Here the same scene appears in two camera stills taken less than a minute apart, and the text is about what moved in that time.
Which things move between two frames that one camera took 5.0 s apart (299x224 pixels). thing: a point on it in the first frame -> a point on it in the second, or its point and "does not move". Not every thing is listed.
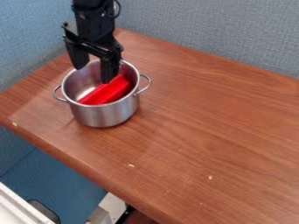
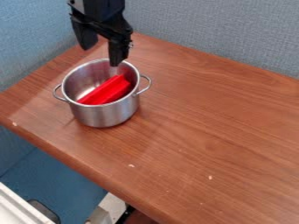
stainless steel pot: [117, 113] does not move
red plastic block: [107, 92] does not move
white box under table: [107, 211] does not move
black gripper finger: [79, 54] -> [87, 36]
